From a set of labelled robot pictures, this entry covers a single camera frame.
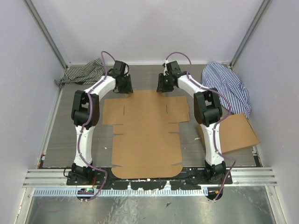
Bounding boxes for brown cardboard box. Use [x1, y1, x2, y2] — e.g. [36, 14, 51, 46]
[197, 113, 261, 154]
[102, 90, 190, 179]

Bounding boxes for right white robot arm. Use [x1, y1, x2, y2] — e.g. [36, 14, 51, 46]
[157, 61, 226, 184]

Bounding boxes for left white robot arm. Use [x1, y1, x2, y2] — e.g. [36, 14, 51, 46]
[68, 61, 133, 185]

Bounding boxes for folded brown cardboard box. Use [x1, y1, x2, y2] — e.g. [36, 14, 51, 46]
[197, 113, 261, 154]

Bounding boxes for black white striped cloth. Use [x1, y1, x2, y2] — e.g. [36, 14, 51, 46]
[54, 58, 104, 89]

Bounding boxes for blue white striped cloth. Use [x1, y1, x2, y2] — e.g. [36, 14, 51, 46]
[202, 62, 251, 118]

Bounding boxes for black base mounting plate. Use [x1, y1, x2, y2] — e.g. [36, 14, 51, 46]
[66, 167, 223, 190]

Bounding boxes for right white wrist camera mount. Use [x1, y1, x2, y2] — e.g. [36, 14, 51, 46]
[163, 60, 169, 76]

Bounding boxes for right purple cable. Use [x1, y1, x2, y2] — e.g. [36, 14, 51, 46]
[165, 51, 236, 201]

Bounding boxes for left aluminium corner post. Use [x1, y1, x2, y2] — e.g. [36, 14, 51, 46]
[23, 0, 69, 69]

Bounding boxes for aluminium corner post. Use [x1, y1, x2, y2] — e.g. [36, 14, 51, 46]
[23, 0, 69, 69]
[229, 0, 272, 70]

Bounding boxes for right aluminium corner post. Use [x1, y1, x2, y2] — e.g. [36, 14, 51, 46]
[229, 0, 272, 70]

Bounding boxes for aluminium front rail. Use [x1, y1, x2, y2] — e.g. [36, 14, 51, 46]
[23, 167, 277, 188]

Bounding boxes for white slotted cable duct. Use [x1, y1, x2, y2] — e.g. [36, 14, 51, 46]
[33, 188, 208, 197]

